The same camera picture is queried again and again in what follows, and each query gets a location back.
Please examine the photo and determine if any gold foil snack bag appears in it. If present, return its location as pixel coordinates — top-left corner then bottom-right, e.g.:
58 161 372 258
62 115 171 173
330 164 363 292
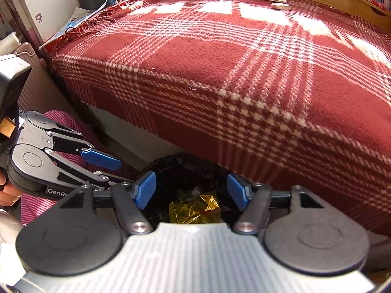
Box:
168 192 222 224

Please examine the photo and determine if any person's left hand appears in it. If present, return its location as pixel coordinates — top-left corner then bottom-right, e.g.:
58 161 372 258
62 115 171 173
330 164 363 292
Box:
0 171 22 207

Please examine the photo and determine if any pink striped trouser leg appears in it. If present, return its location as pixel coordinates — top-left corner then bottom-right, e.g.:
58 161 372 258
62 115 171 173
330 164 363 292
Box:
21 110 140 225

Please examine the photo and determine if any black trash bin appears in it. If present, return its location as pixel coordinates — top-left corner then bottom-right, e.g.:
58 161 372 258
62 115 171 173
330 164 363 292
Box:
142 153 242 227

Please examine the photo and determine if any pink suitcase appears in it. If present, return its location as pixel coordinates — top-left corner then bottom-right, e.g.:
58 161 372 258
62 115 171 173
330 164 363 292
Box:
13 42 77 118

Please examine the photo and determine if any red plaid blanket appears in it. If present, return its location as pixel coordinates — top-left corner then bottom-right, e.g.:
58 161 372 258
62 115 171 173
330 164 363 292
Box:
51 0 390 235

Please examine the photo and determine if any small striped packet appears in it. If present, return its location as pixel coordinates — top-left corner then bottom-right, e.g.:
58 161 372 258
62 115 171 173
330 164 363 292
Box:
270 2 292 11

